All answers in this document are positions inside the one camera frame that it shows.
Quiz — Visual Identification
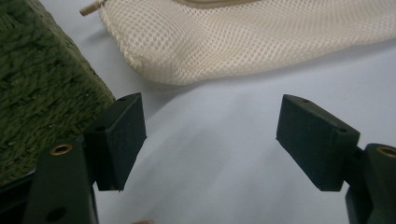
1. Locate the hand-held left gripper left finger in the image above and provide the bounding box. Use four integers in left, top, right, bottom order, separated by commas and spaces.
22, 92, 148, 224

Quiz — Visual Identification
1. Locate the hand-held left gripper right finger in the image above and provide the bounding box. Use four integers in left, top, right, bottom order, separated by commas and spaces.
276, 93, 396, 224

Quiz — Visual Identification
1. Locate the green woven basket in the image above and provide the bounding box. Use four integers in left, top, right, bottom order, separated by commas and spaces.
0, 0, 117, 188

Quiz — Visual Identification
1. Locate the beige mesh laundry bag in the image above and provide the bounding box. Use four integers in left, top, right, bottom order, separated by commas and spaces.
79, 0, 396, 86

